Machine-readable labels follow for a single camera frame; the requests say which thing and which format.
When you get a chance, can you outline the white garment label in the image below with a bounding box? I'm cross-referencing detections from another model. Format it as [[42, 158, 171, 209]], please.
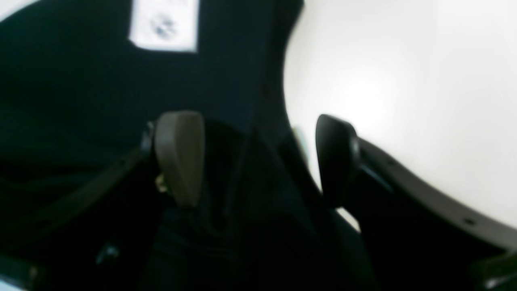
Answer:
[[128, 0, 201, 53]]

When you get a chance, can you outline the black T-shirt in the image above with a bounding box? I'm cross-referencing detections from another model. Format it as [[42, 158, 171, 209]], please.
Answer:
[[1, 0, 379, 291]]

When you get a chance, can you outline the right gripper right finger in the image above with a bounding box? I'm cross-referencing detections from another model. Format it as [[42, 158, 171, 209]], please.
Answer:
[[315, 114, 517, 291]]

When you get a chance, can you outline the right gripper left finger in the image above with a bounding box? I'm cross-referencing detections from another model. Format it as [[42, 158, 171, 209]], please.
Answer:
[[8, 111, 206, 243]]

